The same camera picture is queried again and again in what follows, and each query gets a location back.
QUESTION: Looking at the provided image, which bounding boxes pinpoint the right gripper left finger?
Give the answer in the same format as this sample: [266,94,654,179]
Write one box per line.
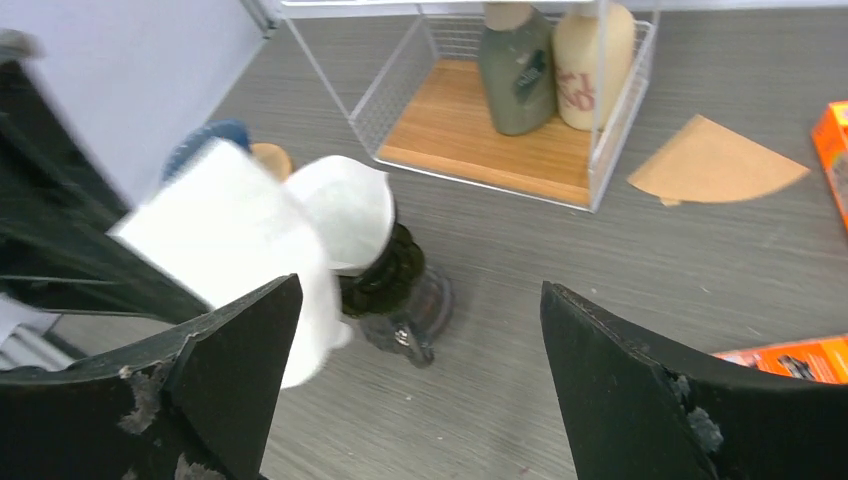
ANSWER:
[1,275,303,479]

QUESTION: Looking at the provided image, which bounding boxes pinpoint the brown paper coffee filter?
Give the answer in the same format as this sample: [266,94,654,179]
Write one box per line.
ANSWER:
[628,115,809,206]

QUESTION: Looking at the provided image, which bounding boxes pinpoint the orange yellow box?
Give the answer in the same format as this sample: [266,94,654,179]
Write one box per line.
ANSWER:
[811,100,848,228]

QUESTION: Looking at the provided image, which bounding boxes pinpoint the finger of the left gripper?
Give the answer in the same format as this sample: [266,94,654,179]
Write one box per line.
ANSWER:
[1,60,208,324]

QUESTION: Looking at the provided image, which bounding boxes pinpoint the grey green squeeze bottle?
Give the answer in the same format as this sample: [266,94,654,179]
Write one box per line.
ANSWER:
[477,2,557,136]

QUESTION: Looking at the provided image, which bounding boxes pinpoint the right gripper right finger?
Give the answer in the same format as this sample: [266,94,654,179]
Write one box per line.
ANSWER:
[540,281,847,479]

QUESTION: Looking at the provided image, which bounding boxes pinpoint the orange snack packet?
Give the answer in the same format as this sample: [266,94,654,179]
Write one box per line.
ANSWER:
[714,335,847,384]

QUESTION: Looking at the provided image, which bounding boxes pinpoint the white paper coffee filter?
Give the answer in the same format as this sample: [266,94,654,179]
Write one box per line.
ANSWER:
[284,155,396,276]

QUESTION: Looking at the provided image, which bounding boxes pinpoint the blue plastic funnel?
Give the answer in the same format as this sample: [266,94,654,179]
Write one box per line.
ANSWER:
[161,119,251,184]

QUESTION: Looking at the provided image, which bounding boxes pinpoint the grey glass coffee server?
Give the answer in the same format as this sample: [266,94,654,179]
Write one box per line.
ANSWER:
[358,266,455,368]

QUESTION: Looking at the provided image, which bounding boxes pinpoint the brown tape roll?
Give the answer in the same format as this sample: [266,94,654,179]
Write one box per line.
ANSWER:
[250,143,294,182]

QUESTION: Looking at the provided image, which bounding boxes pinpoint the white wire wooden shelf rack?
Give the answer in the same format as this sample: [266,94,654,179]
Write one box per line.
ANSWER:
[283,1,658,212]

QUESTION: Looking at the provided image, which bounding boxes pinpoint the cream printed squeeze bottle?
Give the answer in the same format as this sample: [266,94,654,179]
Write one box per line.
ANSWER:
[552,1,636,131]

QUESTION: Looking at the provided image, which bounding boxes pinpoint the dark green coffee dripper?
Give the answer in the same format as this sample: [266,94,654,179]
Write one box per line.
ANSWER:
[338,222,425,318]

